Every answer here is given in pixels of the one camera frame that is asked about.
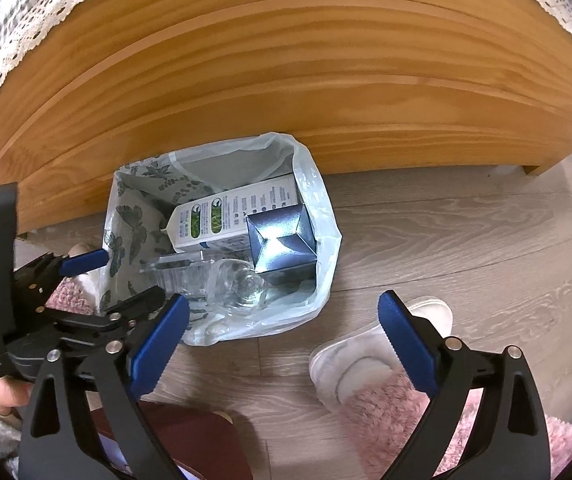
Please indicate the person's left hand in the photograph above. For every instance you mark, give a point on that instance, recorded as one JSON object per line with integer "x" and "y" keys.
{"x": 6, "y": 400}

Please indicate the clear plastic clamshell container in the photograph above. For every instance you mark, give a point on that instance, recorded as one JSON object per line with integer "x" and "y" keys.
{"x": 181, "y": 275}

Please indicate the white plastic bag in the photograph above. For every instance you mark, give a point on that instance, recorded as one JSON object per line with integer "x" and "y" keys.
{"x": 316, "y": 185}

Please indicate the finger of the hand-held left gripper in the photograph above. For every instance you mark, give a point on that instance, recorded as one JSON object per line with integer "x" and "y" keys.
{"x": 131, "y": 302}
{"x": 83, "y": 261}

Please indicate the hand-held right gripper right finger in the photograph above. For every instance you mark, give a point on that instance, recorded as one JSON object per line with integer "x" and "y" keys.
{"x": 408, "y": 345}

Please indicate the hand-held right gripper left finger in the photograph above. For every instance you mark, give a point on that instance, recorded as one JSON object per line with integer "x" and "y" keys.
{"x": 158, "y": 345}

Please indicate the dark blue box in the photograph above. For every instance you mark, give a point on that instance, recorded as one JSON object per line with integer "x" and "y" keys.
{"x": 281, "y": 240}

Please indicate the person's left leg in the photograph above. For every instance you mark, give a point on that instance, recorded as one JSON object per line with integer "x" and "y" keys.
{"x": 66, "y": 296}

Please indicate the white milk carton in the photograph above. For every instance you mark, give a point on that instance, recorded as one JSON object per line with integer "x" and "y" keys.
{"x": 216, "y": 220}

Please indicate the person's right leg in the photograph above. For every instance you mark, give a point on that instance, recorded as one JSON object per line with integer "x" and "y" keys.
{"x": 381, "y": 420}

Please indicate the white right slipper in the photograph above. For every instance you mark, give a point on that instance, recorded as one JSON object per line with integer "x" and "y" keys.
{"x": 361, "y": 365}

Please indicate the person's leg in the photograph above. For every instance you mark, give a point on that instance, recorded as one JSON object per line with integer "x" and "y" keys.
{"x": 66, "y": 296}
{"x": 381, "y": 420}

